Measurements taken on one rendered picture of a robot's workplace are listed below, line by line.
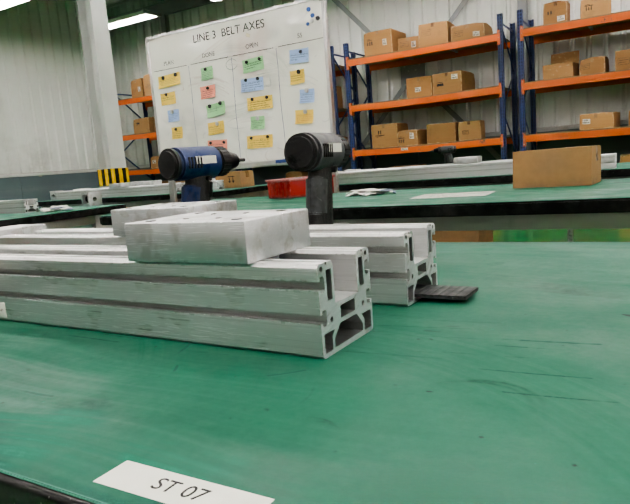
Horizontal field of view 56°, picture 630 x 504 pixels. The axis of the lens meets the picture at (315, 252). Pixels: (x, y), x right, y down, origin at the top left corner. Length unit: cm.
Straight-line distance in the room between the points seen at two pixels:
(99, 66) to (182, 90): 492
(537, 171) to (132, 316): 210
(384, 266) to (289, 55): 333
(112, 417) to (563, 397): 32
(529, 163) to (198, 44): 262
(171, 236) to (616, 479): 43
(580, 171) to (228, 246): 210
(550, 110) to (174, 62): 777
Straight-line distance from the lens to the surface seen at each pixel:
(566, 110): 1108
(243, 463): 37
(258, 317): 57
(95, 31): 945
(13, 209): 435
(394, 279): 69
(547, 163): 257
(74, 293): 75
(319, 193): 93
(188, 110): 446
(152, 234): 62
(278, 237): 58
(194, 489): 36
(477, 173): 402
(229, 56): 424
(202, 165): 111
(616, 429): 41
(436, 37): 1067
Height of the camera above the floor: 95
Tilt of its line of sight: 9 degrees down
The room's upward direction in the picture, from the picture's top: 5 degrees counter-clockwise
